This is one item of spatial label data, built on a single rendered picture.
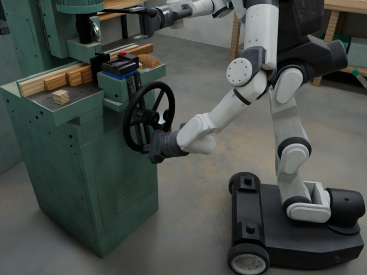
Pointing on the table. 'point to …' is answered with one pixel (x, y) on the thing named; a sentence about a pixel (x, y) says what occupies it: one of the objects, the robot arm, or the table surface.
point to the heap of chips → (149, 61)
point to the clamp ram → (96, 64)
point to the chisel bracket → (83, 49)
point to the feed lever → (129, 12)
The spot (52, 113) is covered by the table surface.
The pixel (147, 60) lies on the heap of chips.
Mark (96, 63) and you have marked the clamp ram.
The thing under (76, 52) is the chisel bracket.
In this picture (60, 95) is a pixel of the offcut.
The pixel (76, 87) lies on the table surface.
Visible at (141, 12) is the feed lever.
